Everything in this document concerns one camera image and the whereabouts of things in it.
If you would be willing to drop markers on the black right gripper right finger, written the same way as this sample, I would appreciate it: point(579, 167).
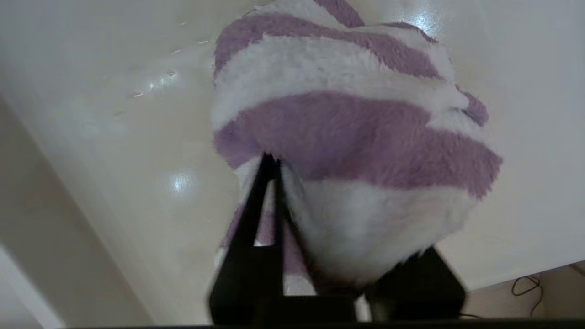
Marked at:
point(420, 292)

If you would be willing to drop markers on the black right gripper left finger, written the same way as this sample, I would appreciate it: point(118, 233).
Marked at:
point(251, 283)

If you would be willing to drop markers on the purple white striped towel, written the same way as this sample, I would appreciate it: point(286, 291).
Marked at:
point(347, 137)

